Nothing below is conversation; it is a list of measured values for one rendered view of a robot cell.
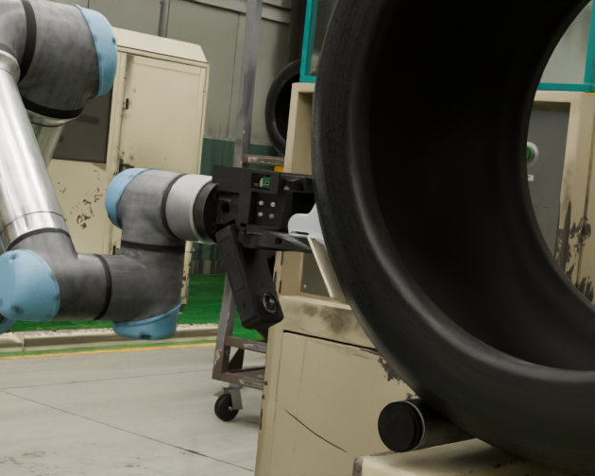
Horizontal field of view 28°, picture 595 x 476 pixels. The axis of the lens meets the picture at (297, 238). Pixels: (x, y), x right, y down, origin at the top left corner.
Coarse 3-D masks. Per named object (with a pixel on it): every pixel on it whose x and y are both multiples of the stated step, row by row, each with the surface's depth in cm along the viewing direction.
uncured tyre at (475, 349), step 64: (384, 0) 102; (448, 0) 120; (512, 0) 123; (576, 0) 121; (320, 64) 106; (384, 64) 117; (448, 64) 125; (512, 64) 125; (320, 128) 106; (384, 128) 119; (448, 128) 126; (512, 128) 125; (320, 192) 106; (384, 192) 118; (448, 192) 126; (512, 192) 124; (384, 256) 101; (448, 256) 123; (512, 256) 124; (384, 320) 101; (448, 320) 98; (512, 320) 121; (576, 320) 119; (448, 384) 97; (512, 384) 92; (576, 384) 89; (512, 448) 96; (576, 448) 91
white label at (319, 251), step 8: (312, 240) 106; (312, 248) 106; (320, 248) 108; (320, 256) 107; (328, 256) 109; (320, 264) 105; (328, 264) 108; (328, 272) 107; (328, 280) 105; (336, 280) 108; (328, 288) 105; (336, 288) 107; (336, 296) 106; (344, 296) 108
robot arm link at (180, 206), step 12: (180, 180) 131; (192, 180) 130; (204, 180) 129; (180, 192) 129; (192, 192) 128; (168, 204) 130; (180, 204) 129; (192, 204) 128; (168, 216) 130; (180, 216) 129; (192, 216) 128; (180, 228) 130; (192, 228) 128; (192, 240) 131; (204, 240) 130
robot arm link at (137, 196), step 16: (128, 176) 136; (144, 176) 135; (160, 176) 133; (176, 176) 132; (112, 192) 136; (128, 192) 134; (144, 192) 133; (160, 192) 131; (112, 208) 136; (128, 208) 134; (144, 208) 132; (160, 208) 131; (128, 224) 134; (144, 224) 133; (160, 224) 132; (128, 240) 134; (144, 240) 133; (160, 240) 133; (176, 240) 134
